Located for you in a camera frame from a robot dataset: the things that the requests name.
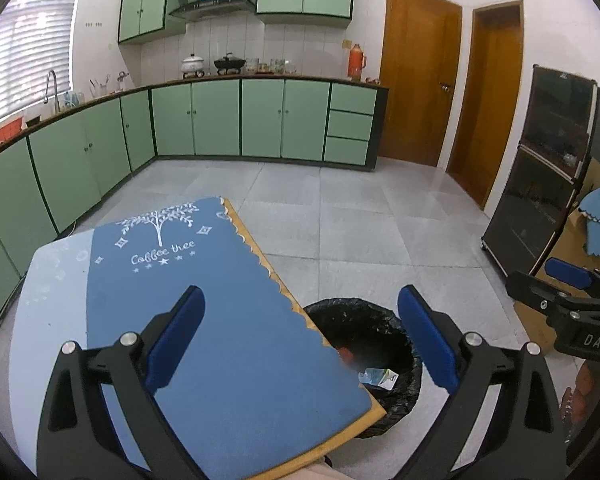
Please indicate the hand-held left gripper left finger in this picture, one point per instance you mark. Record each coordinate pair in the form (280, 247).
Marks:
(177, 340)

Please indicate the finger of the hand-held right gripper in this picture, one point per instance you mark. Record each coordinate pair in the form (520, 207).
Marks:
(535, 295)
(570, 272)

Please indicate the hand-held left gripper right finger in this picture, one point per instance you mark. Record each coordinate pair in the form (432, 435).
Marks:
(427, 340)

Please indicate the trash bin with black bag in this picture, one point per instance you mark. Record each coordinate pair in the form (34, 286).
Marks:
(370, 330)

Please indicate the green white foil wrapper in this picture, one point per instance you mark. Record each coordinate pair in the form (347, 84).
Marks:
(380, 379)

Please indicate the person's right hand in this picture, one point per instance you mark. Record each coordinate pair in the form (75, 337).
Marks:
(592, 390)

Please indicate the cardboard box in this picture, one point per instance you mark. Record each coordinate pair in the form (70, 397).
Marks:
(535, 325)

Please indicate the dark blue printed tablecloth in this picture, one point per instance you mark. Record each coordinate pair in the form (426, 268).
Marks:
(240, 320)

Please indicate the black glass cabinet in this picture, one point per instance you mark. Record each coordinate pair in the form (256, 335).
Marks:
(535, 170)

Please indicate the green base cabinets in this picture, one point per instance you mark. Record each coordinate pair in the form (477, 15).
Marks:
(215, 115)

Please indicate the closed wooden door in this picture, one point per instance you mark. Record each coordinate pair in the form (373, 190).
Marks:
(415, 75)

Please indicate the utensil holder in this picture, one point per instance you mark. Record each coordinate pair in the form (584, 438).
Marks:
(100, 87)

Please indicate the red basin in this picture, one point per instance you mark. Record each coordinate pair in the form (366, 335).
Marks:
(7, 129)

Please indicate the white pot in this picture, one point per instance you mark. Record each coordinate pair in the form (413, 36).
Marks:
(193, 65)

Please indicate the black wok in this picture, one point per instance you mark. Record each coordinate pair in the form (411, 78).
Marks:
(230, 64)

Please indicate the metal faucet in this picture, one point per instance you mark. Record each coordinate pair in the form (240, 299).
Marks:
(51, 85)

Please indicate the glass jar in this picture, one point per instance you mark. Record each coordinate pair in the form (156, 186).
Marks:
(251, 65)
(277, 65)

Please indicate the orange thermos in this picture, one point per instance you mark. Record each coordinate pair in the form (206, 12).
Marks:
(356, 62)

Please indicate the window blinds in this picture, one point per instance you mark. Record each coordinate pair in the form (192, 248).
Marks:
(30, 45)

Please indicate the range hood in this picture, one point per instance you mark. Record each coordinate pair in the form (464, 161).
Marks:
(210, 9)

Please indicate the narrow green wall cabinet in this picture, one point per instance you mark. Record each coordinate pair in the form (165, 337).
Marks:
(145, 5)

